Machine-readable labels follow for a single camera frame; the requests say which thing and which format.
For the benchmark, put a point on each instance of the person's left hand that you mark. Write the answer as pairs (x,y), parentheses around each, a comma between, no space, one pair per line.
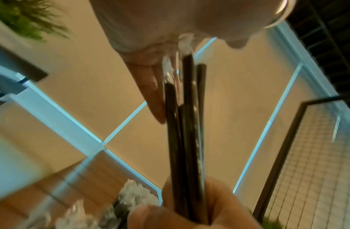
(163,20)

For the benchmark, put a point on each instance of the person's right hand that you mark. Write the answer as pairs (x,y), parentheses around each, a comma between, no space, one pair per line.
(225,212)

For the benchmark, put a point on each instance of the black straw bundle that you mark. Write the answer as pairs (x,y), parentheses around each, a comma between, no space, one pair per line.
(189,134)

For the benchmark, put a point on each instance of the white tiled planter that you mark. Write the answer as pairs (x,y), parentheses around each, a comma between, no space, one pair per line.
(313,179)

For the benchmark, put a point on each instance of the black slatted bench backrest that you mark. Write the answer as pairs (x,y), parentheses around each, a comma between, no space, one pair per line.
(19,64)

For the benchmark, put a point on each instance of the white planter ledge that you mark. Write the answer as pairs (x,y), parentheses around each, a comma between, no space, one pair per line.
(7,33)

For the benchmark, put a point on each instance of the beige padded bench seat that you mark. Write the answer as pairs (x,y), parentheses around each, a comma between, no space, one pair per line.
(10,170)

